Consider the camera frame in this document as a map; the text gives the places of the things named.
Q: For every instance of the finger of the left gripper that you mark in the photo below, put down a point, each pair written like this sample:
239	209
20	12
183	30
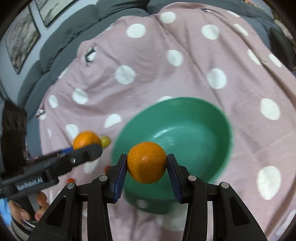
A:
67	150
86	154

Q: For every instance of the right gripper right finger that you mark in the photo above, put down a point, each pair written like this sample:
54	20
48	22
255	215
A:
174	175

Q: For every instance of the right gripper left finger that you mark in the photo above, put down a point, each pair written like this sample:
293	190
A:
117	179

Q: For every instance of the orange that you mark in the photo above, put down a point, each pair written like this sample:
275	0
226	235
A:
84	139
146	162

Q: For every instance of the yellow-green fruit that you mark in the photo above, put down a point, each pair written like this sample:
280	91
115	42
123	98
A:
105	141

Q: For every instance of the left hand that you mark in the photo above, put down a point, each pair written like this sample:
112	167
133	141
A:
19	214

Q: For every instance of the green plastic bowl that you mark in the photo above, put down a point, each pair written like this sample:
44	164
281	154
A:
195	131

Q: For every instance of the dark wooden cabinet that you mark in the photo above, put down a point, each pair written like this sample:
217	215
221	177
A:
13	133

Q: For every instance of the framed picture left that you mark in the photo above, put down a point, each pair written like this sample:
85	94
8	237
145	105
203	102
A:
20	38

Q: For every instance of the framed picture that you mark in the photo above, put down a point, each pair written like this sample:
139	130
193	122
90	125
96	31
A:
20	38
49	10

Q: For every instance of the pink polka dot blanket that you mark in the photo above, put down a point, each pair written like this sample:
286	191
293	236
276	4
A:
192	50

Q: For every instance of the grey sofa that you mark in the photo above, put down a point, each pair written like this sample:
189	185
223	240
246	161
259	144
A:
60	48

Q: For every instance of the framed picture right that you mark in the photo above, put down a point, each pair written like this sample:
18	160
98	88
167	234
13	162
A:
49	10

